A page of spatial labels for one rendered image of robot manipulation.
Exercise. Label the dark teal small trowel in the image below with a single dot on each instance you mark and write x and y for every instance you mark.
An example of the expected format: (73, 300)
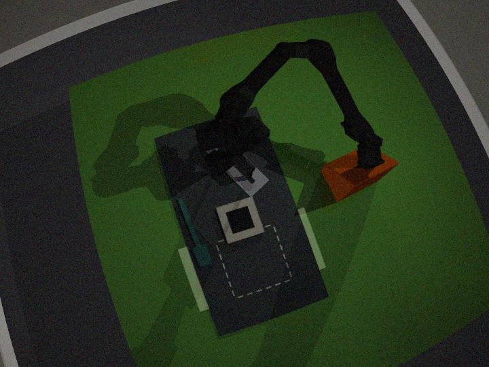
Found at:
(202, 255)

